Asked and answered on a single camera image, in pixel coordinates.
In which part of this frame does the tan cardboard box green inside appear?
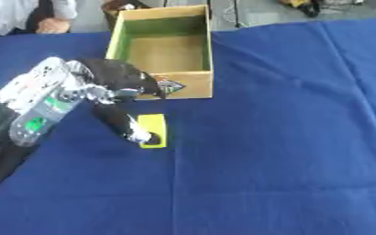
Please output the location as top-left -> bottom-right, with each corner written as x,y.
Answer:
105,4 -> 216,100

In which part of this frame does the yellow rectangular block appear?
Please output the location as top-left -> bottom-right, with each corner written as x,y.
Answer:
135,113 -> 169,150

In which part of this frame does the person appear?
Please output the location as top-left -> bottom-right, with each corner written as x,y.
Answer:
0,0 -> 79,37

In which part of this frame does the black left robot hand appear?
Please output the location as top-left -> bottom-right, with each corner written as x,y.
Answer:
77,58 -> 169,146

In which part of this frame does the black cable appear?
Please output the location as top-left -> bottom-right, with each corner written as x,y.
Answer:
231,0 -> 249,29

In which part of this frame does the person's hand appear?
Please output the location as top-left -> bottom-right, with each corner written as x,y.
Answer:
34,17 -> 72,35

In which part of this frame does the yellow and black tool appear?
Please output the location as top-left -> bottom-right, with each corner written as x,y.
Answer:
278,0 -> 323,18

